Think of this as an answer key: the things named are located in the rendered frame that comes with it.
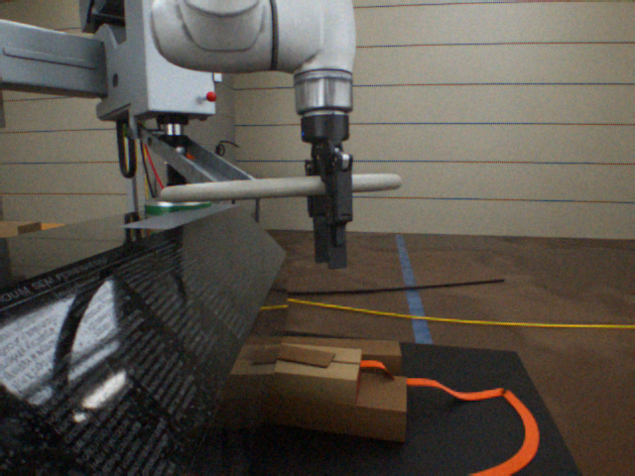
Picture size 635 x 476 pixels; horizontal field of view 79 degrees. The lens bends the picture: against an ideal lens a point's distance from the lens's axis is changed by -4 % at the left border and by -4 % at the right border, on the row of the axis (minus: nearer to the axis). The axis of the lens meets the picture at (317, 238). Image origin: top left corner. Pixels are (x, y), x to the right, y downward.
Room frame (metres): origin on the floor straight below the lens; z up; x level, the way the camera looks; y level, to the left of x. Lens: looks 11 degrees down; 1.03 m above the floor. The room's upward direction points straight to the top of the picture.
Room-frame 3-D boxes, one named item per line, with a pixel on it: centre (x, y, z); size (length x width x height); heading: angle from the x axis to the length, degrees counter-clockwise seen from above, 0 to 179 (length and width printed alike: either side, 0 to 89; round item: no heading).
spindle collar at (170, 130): (1.36, 0.48, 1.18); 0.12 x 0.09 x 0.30; 39
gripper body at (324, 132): (0.64, -0.01, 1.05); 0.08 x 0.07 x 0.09; 23
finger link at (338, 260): (0.61, -0.03, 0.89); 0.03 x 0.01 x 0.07; 113
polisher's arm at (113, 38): (1.67, 0.71, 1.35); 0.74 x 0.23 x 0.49; 39
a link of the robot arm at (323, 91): (0.64, -0.01, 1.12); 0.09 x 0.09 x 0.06
